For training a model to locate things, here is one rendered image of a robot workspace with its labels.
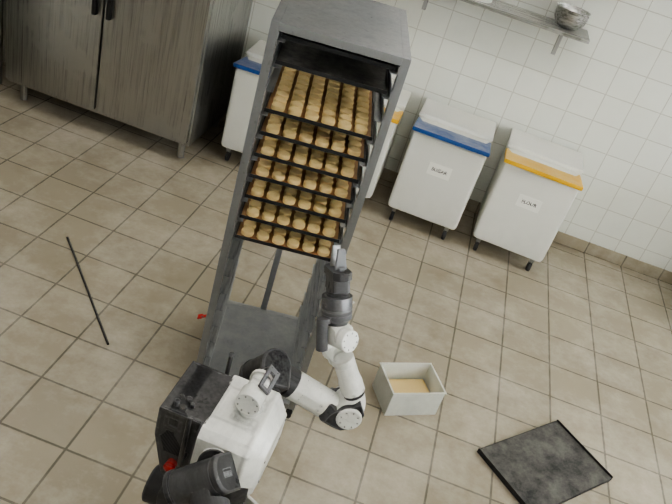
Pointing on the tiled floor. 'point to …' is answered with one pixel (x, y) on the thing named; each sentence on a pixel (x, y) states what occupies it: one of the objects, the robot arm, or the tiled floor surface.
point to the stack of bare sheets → (544, 465)
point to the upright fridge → (131, 58)
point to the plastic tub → (408, 389)
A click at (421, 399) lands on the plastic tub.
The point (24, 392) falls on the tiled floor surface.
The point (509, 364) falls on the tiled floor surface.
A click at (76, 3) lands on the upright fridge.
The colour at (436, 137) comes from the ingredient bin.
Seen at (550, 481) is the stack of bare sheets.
